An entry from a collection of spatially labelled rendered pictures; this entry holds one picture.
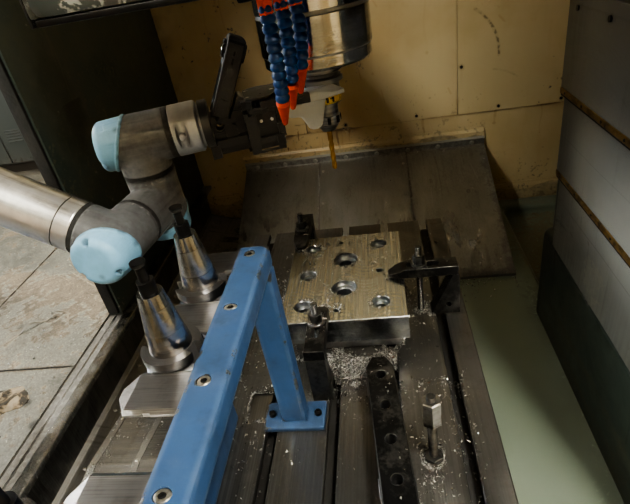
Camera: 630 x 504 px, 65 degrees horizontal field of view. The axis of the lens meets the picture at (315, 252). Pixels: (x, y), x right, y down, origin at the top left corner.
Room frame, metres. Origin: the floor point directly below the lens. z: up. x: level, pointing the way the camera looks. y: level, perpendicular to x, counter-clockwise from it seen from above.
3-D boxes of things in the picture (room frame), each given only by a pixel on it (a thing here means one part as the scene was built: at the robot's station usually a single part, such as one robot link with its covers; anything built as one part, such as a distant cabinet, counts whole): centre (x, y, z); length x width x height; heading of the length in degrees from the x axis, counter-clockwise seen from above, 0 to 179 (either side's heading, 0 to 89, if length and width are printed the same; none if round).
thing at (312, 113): (0.72, -0.04, 1.35); 0.09 x 0.03 x 0.06; 82
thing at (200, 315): (0.45, 0.15, 1.21); 0.07 x 0.05 x 0.01; 80
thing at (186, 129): (0.73, 0.15, 1.35); 0.08 x 0.05 x 0.08; 6
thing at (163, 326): (0.40, 0.16, 1.26); 0.04 x 0.04 x 0.07
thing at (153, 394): (0.35, 0.17, 1.21); 0.07 x 0.05 x 0.01; 80
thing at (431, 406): (0.44, -0.11, 0.96); 0.03 x 0.03 x 0.13
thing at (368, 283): (0.81, -0.05, 0.97); 0.29 x 0.23 x 0.05; 170
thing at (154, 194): (0.71, 0.23, 1.25); 0.11 x 0.08 x 0.11; 163
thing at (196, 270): (0.51, 0.14, 1.26); 0.04 x 0.04 x 0.07
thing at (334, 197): (1.41, -0.17, 0.75); 0.89 x 0.67 x 0.26; 80
